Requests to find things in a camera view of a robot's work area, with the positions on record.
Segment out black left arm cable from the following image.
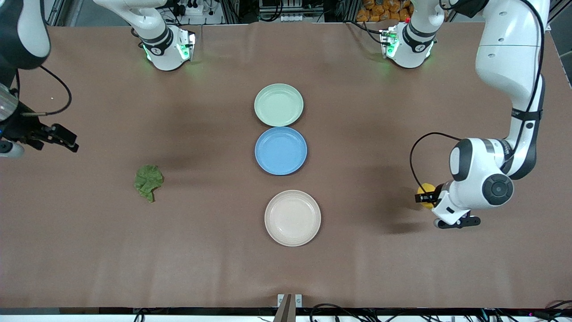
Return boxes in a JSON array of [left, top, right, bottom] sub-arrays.
[[409, 0, 547, 194]]

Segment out black floor cable bundle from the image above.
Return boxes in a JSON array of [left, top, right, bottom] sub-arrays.
[[309, 304, 447, 322], [480, 300, 572, 322]]

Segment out green lettuce leaf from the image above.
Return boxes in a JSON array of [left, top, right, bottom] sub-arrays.
[[134, 165, 164, 203]]

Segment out bag of oranges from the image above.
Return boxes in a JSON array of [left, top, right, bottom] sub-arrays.
[[356, 0, 414, 23]]

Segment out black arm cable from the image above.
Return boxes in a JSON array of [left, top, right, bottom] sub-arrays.
[[15, 66, 73, 117], [409, 0, 547, 194]]

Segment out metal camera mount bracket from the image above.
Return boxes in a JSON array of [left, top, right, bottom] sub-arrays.
[[277, 293, 303, 322]]

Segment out beige plate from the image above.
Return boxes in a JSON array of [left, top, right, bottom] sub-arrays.
[[264, 190, 322, 247]]

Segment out blue plate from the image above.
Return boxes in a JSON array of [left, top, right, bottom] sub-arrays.
[[255, 127, 308, 176]]

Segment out yellow lemon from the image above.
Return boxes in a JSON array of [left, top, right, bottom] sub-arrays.
[[416, 182, 437, 210]]

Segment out arm base box green LEDs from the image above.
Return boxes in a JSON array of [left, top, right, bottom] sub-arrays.
[[176, 30, 197, 62], [379, 28, 400, 58]]

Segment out brown table cover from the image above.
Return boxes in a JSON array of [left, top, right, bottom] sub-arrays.
[[0, 21, 572, 309]]

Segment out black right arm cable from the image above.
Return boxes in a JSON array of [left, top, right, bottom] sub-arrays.
[[15, 66, 73, 117]]

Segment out light green plate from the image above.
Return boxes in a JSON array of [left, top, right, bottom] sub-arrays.
[[254, 84, 304, 127]]

